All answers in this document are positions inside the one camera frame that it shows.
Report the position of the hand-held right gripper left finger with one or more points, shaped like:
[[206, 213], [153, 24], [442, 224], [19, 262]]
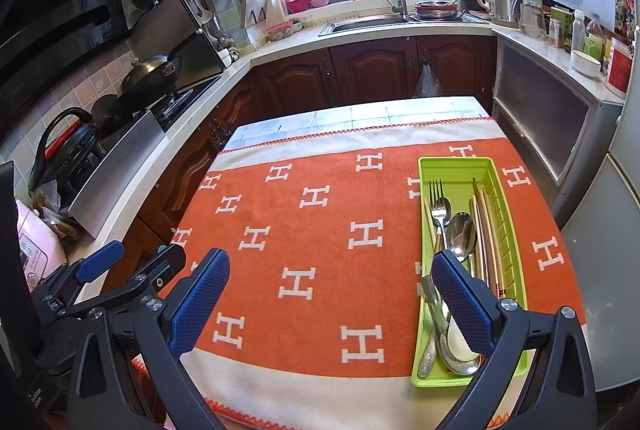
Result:
[[200, 300]]

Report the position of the silver fork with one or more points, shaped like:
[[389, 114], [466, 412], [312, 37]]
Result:
[[439, 210]]

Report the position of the light wooden chopstick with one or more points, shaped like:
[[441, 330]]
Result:
[[472, 230]]

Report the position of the glass pitcher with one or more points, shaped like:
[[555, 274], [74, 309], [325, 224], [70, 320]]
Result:
[[531, 17]]

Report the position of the steel kitchen sink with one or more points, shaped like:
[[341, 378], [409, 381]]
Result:
[[360, 24]]

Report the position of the green plastic utensil tray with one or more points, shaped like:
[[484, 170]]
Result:
[[452, 169]]

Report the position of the green boxed packet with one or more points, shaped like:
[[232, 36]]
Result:
[[560, 29]]

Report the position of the orange patterned blanket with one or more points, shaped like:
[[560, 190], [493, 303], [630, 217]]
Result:
[[330, 310]]

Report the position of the red canister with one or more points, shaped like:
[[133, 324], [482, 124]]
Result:
[[620, 69]]

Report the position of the grey steel-front appliance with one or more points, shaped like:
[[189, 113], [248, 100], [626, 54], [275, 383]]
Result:
[[545, 109]]

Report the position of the brown wooden chopstick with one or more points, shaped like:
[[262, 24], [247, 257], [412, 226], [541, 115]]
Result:
[[428, 220]]

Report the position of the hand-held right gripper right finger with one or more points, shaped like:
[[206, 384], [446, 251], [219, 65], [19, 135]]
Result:
[[460, 300]]

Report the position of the grey refrigerator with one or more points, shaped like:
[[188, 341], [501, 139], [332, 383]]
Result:
[[610, 260]]

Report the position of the white kitchen countertop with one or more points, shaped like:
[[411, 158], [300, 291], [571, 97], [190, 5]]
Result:
[[280, 44]]

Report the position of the black range hood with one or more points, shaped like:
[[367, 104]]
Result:
[[60, 24]]

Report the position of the white plastic bottle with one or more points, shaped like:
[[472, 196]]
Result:
[[578, 32]]

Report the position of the clear food container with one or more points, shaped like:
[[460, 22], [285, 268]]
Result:
[[278, 32]]

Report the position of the hanging plastic bag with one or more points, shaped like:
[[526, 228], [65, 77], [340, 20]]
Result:
[[427, 84]]

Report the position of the black pressure cooker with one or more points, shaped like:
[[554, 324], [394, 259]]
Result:
[[70, 144]]

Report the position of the pink rice cooker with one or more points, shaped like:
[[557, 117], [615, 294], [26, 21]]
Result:
[[37, 255]]

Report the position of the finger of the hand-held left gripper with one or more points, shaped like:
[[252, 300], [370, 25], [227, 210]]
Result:
[[100, 260], [145, 280]]

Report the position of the stack of dishes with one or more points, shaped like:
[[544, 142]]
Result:
[[435, 12]]

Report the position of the steel splash panel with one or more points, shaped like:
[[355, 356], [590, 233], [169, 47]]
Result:
[[200, 54], [120, 169]]

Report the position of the white bowl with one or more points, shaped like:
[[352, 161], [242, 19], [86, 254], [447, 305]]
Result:
[[585, 62]]

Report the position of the black wok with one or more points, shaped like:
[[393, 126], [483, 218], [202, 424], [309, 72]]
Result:
[[150, 77]]

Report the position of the gas stove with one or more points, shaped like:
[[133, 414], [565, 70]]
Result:
[[190, 97]]

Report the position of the stainless steel soup spoon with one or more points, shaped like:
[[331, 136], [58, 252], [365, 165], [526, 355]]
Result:
[[432, 295]]

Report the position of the wooden cutting board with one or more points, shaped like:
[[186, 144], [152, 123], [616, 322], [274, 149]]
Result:
[[252, 4]]

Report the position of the white cup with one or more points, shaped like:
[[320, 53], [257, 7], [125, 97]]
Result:
[[225, 57]]

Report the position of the pink basin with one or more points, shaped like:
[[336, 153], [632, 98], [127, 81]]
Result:
[[300, 3]]

